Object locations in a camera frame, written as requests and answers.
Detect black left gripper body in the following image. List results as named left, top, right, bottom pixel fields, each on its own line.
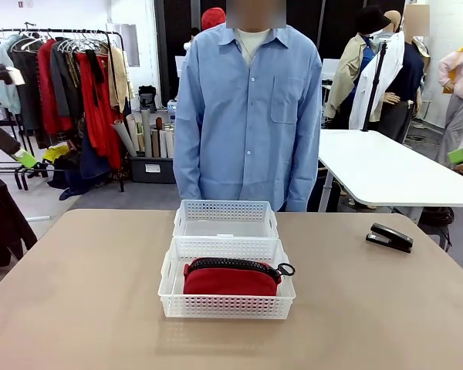
left=0, top=119, right=22, bottom=156

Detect black stapler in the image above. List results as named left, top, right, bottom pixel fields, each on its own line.
left=365, top=222, right=414, bottom=254

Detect red pouch black zipper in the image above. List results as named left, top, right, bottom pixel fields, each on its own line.
left=182, top=257, right=296, bottom=298

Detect person's right forearm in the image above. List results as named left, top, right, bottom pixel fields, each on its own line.
left=173, top=126, right=204, bottom=202

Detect person's left forearm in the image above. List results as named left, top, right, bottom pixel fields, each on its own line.
left=288, top=126, right=322, bottom=213

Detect yellow garment on floor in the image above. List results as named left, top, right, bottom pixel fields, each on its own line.
left=42, top=144, right=71, bottom=163

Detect light blue hanging garment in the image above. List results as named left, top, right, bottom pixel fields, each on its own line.
left=0, top=33, right=22, bottom=116

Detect dark grey hanging coat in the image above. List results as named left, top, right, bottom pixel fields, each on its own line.
left=9, top=44, right=44, bottom=132

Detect dark brown jacket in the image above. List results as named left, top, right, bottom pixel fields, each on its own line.
left=0, top=160, right=39, bottom=268

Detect red hanging jacket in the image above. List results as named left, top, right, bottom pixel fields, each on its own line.
left=37, top=38, right=75, bottom=136

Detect dark blue denim garment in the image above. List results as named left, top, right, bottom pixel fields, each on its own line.
left=58, top=130, right=113, bottom=201

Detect white background table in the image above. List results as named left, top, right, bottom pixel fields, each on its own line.
left=318, top=129, right=463, bottom=213

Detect black bag under table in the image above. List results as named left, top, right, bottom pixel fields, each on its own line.
left=418, top=207, right=455, bottom=237

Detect long red hanging dress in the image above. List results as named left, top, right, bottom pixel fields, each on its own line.
left=76, top=52, right=123, bottom=170

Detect grey hanging jacket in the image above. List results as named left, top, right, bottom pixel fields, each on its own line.
left=49, top=38, right=86, bottom=119

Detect mannequin in navy top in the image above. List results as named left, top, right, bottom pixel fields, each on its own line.
left=384, top=10, right=426, bottom=144

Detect grey paper roll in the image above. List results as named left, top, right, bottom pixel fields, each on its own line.
left=112, top=119, right=139, bottom=157

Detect black tripod pole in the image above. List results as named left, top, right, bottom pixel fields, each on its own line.
left=361, top=40, right=389, bottom=133

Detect white shirt on mannequin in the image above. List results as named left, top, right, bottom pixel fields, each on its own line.
left=349, top=30, right=406, bottom=130

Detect black clothes rack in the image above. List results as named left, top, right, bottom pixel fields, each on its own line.
left=0, top=29, right=127, bottom=193

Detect beige hanging jacket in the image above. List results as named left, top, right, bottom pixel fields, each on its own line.
left=107, top=44, right=134, bottom=113

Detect grey cardboard tube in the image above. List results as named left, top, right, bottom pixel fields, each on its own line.
left=140, top=108, right=154, bottom=158

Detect dark grey storage bin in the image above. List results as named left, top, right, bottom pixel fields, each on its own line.
left=129, top=154, right=177, bottom=184

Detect mannequin in beige trench coat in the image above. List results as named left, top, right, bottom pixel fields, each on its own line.
left=323, top=5, right=391, bottom=130

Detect black hat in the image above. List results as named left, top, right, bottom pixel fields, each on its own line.
left=355, top=5, right=391, bottom=39

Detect white perforated plastic basket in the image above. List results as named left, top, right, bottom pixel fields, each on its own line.
left=172, top=199, right=279, bottom=241
left=157, top=237, right=297, bottom=321

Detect person in blue shirt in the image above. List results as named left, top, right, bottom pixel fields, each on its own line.
left=173, top=23, right=323, bottom=213

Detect background person red cap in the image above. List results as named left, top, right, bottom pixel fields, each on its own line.
left=200, top=6, right=228, bottom=32

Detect white framed wall panel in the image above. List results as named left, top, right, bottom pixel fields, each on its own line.
left=106, top=22, right=140, bottom=69

